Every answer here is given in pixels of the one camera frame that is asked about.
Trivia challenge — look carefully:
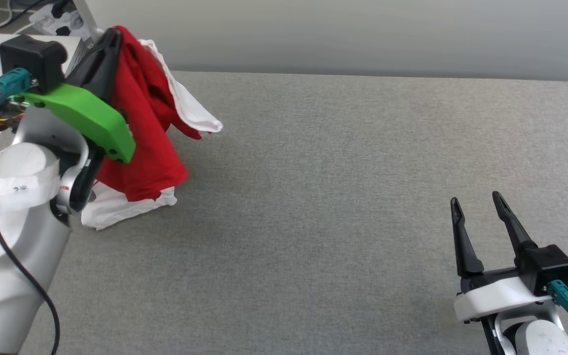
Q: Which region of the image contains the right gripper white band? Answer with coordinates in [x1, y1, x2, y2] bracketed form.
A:
[450, 191, 557, 355]

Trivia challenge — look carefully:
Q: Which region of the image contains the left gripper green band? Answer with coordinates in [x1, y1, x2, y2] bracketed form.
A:
[0, 29, 136, 213]

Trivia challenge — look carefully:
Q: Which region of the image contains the red white basketball jersey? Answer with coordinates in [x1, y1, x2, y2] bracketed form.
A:
[81, 26, 224, 231]

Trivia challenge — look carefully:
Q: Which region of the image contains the white power strip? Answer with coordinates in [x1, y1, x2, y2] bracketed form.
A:
[29, 4, 90, 39]

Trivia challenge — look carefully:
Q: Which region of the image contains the white paper tape label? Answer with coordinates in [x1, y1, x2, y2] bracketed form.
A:
[0, 158, 63, 217]

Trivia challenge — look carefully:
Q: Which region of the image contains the pale grey back panel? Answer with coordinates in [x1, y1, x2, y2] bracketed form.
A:
[72, 0, 568, 83]

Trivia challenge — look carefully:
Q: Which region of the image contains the left black cable teal connector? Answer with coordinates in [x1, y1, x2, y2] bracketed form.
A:
[0, 69, 62, 355]

